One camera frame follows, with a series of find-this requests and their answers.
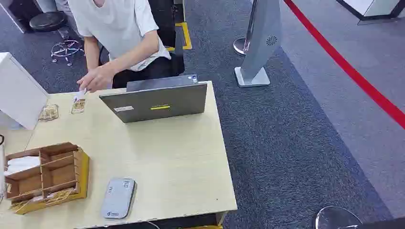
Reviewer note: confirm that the person's left hand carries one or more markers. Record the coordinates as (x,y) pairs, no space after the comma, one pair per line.
(96,78)

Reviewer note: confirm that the white card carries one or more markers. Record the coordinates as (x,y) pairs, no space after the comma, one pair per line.
(79,94)

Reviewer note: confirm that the gold printed card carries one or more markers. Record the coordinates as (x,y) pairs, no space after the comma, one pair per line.
(49,112)
(78,106)

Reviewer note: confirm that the person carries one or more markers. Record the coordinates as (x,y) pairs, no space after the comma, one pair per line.
(120,25)

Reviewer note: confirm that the grey laptop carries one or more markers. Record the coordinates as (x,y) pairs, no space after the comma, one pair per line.
(155,102)

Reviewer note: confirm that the black round stool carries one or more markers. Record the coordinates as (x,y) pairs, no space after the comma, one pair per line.
(47,21)

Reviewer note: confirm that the white cabinet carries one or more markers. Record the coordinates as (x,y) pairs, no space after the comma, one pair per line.
(19,91)

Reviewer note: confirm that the black chair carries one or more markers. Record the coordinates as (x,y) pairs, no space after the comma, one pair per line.
(164,19)

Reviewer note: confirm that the wooden compartment box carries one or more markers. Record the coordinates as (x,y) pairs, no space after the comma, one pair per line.
(60,177)

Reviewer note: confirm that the stack of white cards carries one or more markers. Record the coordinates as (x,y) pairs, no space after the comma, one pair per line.
(22,164)

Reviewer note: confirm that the grey card reader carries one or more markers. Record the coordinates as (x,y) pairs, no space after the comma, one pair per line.
(117,198)

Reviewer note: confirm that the grey kiosk stand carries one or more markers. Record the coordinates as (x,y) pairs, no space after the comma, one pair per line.
(261,41)

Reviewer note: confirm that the red barrier belt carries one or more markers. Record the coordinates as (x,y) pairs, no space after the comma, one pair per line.
(348,70)

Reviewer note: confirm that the chrome stanchion base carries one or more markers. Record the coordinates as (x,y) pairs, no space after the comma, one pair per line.
(335,218)

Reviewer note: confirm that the white counter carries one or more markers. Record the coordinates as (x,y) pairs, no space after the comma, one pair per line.
(370,8)

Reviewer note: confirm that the chrome stanchion post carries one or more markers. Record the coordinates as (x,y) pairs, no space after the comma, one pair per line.
(242,45)

